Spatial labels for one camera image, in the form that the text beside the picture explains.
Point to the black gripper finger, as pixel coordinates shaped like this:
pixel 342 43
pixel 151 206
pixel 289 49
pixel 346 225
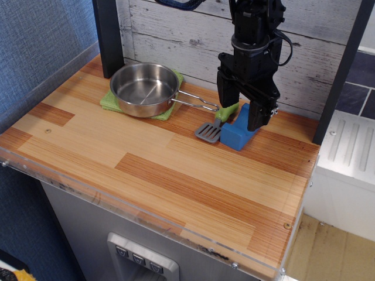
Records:
pixel 228 92
pixel 260 113

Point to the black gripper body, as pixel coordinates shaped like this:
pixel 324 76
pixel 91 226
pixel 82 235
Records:
pixel 253 71

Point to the silver metal pot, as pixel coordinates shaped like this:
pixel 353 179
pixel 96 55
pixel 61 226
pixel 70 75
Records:
pixel 145 90

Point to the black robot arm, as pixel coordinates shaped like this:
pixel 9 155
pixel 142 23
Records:
pixel 255 25

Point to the blue plastic block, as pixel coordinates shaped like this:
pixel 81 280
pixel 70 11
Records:
pixel 237 135

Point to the white ridged cabinet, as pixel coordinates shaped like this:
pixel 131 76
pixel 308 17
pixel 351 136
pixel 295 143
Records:
pixel 341 192

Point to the green cloth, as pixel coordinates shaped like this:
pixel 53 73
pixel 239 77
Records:
pixel 110 102

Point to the clear acrylic table edge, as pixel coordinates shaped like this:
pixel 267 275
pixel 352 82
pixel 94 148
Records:
pixel 224 204

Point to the grey button panel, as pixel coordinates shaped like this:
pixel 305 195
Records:
pixel 133 261

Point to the grey spatula green handle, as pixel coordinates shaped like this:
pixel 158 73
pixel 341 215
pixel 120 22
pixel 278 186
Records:
pixel 210 132

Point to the dark right post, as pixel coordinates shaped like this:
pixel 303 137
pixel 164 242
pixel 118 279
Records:
pixel 359 26

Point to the dark post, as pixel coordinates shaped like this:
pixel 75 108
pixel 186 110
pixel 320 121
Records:
pixel 359 26
pixel 109 38

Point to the dark left post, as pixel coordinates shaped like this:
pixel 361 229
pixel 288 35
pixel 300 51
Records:
pixel 109 38

